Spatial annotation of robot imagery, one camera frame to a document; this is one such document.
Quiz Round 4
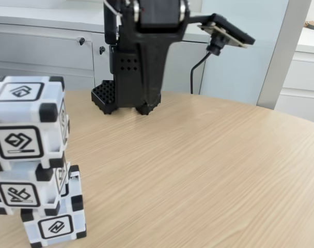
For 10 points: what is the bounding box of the black camera cable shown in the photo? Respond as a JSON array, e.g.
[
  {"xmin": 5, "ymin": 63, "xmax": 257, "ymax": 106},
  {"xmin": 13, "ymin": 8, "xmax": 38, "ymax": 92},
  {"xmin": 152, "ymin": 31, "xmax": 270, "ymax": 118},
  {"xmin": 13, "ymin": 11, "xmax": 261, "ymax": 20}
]
[{"xmin": 190, "ymin": 50, "xmax": 215, "ymax": 95}]

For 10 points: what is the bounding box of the white cube with crossed symbol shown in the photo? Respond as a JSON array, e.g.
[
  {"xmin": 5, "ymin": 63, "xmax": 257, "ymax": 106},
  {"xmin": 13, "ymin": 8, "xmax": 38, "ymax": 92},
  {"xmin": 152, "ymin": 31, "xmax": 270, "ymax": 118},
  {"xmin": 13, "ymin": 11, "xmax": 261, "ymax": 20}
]
[{"xmin": 0, "ymin": 161, "xmax": 71, "ymax": 216}]

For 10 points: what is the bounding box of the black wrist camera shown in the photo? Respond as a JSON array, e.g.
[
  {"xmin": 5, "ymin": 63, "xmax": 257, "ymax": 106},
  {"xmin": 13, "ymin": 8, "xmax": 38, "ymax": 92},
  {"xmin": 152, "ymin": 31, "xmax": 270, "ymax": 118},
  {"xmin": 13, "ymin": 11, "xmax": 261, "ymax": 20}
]
[{"xmin": 189, "ymin": 12, "xmax": 256, "ymax": 56}]

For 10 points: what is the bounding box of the white cube with house symbol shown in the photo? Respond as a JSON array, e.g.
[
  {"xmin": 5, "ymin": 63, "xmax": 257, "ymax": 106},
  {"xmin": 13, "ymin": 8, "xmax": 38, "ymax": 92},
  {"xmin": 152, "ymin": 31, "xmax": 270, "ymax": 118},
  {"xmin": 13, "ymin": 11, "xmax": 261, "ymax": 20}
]
[{"xmin": 0, "ymin": 75, "xmax": 70, "ymax": 172}]

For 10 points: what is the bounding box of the white cube with lightning symbol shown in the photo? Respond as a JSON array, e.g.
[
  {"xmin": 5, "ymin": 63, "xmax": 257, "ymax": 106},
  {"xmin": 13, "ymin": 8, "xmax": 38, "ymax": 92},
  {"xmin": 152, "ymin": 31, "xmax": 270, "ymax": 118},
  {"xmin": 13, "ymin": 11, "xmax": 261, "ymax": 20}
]
[{"xmin": 20, "ymin": 164, "xmax": 87, "ymax": 248}]

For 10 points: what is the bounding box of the white drawer unit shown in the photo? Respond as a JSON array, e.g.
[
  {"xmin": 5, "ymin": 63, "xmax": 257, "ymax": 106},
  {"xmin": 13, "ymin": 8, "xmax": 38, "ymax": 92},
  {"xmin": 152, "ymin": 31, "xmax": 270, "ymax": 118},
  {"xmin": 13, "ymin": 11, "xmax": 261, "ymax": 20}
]
[{"xmin": 274, "ymin": 25, "xmax": 314, "ymax": 122}]

